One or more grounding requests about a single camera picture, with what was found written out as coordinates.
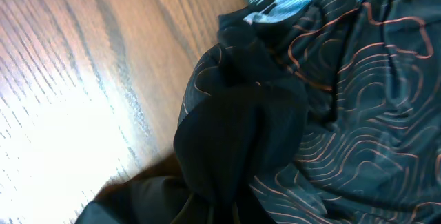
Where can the black orange patterned jersey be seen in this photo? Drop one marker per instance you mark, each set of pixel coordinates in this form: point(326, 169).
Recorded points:
point(315, 111)

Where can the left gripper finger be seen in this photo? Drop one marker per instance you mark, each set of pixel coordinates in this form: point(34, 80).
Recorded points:
point(156, 200)

